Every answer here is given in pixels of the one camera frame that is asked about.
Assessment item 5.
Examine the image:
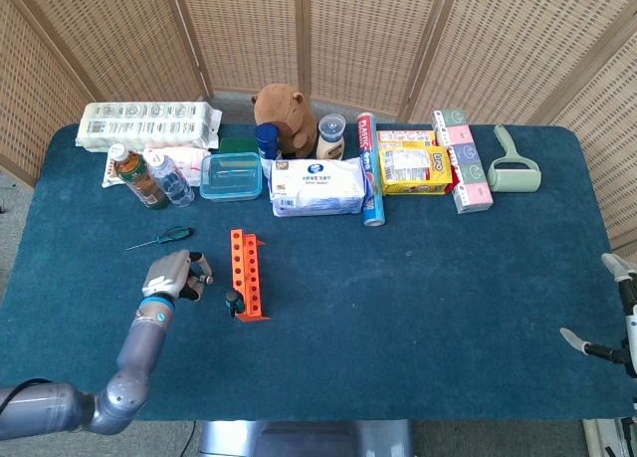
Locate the white egg carton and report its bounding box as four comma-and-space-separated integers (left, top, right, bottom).
75, 101, 223, 153

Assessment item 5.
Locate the woven rattan folding screen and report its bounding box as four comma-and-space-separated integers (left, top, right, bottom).
0, 0, 637, 252

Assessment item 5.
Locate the pale green lint roller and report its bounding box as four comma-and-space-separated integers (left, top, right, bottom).
486, 123, 542, 194

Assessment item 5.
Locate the red and yellow snack box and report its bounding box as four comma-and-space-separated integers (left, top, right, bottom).
376, 129, 438, 149

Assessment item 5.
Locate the small green-black screwdriver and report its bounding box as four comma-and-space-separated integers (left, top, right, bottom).
125, 226, 195, 252

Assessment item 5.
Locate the clear container with blue lid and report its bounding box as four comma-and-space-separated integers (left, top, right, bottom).
199, 151, 264, 203

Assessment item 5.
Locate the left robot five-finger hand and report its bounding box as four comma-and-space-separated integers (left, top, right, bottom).
141, 249, 215, 303

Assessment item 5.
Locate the dark green box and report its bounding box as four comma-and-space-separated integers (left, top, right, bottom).
218, 136, 261, 155

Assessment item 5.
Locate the yellow Lipo snack bag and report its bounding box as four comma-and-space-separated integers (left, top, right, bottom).
378, 145, 455, 197

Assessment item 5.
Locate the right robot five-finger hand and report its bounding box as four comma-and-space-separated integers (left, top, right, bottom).
559, 252, 637, 378

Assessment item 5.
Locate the brown capybara plush toy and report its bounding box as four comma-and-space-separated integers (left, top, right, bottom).
251, 84, 319, 159

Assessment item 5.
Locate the black cable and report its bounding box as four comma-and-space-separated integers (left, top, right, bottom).
176, 420, 198, 457

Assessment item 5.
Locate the green tea bottle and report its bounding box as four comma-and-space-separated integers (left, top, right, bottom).
109, 143, 170, 211

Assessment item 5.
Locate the large green-black screwdriver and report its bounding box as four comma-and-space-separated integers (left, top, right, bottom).
222, 290, 248, 319

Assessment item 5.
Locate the blue felt table cover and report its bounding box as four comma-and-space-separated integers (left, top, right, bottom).
0, 122, 637, 423

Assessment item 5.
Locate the white wet wipes pack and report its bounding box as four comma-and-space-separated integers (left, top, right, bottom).
268, 157, 372, 218

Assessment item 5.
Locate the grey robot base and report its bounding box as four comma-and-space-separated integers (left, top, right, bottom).
198, 419, 415, 457

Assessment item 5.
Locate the pastel tissue box pack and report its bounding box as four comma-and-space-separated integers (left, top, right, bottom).
431, 109, 495, 215

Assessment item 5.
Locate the clear water bottle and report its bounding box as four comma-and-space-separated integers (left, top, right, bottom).
148, 152, 196, 209

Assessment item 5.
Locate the cream sauce bottle clear cap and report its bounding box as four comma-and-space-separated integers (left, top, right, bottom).
315, 113, 347, 161

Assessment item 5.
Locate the orange screwdriver holder rack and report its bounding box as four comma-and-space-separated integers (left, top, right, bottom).
229, 228, 272, 324

